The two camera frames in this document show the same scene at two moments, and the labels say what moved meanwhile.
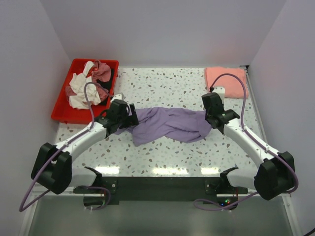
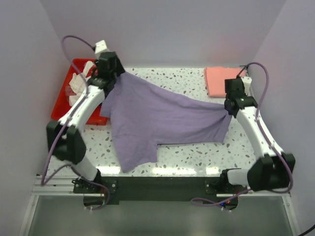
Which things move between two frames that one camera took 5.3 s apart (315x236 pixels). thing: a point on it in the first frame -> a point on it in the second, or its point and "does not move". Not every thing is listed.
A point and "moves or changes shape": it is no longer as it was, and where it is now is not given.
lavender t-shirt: (157, 123) moves or changes shape
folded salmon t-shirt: (234, 88) does not move
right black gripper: (213, 123) -> (229, 105)
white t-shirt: (78, 100) does not move
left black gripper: (133, 114) -> (116, 73)
